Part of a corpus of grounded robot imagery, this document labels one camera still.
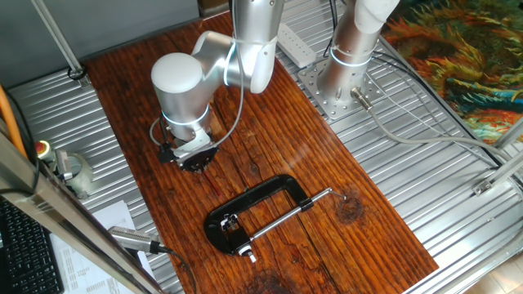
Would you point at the black keyboard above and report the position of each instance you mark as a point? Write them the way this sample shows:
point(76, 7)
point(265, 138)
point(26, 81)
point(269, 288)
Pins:
point(28, 257)

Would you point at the black C-clamp with steel screw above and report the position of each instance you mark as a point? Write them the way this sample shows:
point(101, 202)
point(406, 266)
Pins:
point(261, 190)

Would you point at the red emergency stop button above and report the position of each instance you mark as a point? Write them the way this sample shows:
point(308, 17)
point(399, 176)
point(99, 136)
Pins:
point(43, 148)

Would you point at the aluminium frame post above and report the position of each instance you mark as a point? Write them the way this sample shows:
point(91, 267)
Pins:
point(55, 36)

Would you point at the printed white paper sheets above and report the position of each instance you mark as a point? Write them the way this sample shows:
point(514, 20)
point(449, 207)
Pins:
point(81, 269)

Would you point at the brown wooden board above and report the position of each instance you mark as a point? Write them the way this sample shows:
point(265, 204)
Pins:
point(286, 143)

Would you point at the steel frame bar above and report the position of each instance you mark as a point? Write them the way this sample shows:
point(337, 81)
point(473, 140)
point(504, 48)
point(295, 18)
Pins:
point(61, 208)

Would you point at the aluminium robot mounting plate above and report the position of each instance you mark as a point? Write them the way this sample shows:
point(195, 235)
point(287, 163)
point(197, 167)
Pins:
point(323, 102)

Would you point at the grey metal clip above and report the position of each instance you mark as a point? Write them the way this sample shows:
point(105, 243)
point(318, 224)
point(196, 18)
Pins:
point(63, 163)

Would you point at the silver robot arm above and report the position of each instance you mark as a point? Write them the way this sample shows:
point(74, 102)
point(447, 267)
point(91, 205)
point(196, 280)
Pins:
point(180, 85)

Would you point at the white power strip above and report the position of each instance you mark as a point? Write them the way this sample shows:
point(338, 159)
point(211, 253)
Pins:
point(298, 49)

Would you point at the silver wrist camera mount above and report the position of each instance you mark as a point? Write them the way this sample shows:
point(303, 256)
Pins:
point(194, 143)

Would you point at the ribbed silver camera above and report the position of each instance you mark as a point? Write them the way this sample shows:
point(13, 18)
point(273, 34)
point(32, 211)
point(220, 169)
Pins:
point(130, 239)

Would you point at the colourful patterned cloth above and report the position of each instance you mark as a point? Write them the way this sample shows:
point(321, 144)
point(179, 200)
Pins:
point(461, 61)

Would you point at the aluminium frame bar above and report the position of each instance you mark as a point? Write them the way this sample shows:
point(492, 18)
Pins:
point(500, 175)
point(510, 134)

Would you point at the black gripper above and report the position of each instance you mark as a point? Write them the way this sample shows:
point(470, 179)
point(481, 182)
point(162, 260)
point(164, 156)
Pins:
point(198, 157)

